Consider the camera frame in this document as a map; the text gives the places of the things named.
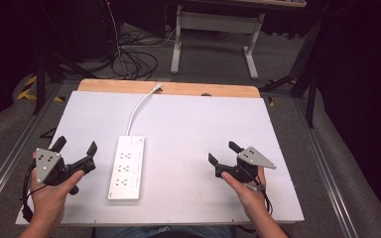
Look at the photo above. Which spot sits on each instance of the person's left hand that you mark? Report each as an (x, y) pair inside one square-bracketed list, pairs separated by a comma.
[(51, 198)]

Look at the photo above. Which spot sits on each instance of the wooden table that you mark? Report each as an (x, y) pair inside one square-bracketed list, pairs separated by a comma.
[(178, 88)]

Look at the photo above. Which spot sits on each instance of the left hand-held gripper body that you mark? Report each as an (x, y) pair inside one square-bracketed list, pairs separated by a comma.
[(51, 167)]

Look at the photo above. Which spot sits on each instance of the white board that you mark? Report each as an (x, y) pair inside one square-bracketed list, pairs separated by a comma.
[(191, 132)]

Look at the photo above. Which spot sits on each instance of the black stand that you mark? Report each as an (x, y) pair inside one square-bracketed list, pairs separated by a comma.
[(46, 66), (306, 72)]

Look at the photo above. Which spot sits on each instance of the person's right hand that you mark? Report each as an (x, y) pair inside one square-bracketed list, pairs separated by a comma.
[(246, 191)]

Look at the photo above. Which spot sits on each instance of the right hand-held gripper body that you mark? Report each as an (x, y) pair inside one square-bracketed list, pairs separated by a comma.
[(244, 165)]

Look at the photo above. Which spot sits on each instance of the white power strip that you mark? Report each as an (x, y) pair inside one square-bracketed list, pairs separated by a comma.
[(126, 168)]

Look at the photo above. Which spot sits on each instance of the white metal desk frame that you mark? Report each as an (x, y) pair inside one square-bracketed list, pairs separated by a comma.
[(211, 36)]

